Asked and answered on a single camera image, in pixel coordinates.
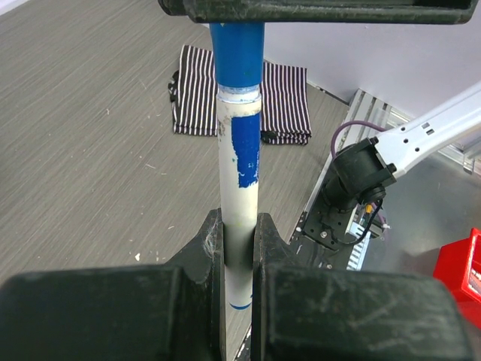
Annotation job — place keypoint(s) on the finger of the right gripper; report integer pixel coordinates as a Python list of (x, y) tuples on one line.
[(315, 11)]

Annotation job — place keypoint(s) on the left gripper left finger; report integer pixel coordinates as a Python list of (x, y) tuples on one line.
[(169, 311)]

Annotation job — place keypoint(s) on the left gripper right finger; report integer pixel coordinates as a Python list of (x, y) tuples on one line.
[(303, 312)]

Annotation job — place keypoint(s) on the white marker blue print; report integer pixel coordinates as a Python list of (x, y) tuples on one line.
[(238, 112)]

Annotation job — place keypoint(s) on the blue marker cap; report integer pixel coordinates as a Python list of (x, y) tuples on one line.
[(238, 51)]

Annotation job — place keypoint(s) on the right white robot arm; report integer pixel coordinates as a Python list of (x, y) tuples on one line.
[(401, 149)]

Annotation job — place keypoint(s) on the black white striped cloth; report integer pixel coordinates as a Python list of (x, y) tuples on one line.
[(193, 88)]

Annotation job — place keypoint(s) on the red plastic bin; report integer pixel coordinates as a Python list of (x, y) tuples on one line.
[(458, 267)]

